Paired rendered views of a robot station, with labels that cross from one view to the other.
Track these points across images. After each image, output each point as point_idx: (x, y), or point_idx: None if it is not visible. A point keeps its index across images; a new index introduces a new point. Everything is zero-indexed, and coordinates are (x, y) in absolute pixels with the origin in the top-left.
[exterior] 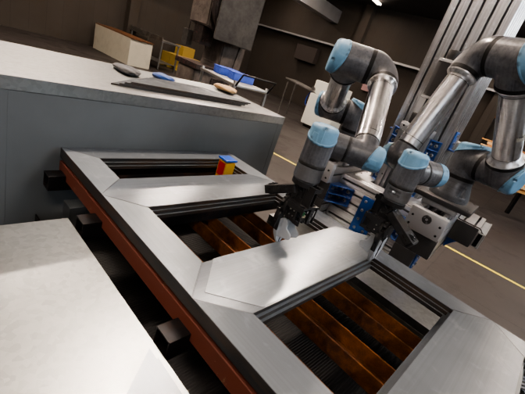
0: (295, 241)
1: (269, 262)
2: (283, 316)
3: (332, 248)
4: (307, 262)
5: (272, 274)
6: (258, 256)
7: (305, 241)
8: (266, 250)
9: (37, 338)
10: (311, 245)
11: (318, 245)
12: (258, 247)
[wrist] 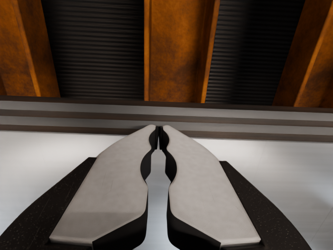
0: (239, 160)
1: (22, 200)
2: (212, 88)
3: (328, 225)
4: (161, 234)
5: (1, 230)
6: (0, 170)
7: (279, 173)
8: (54, 159)
9: None
10: (269, 196)
11: (302, 202)
12: (30, 136)
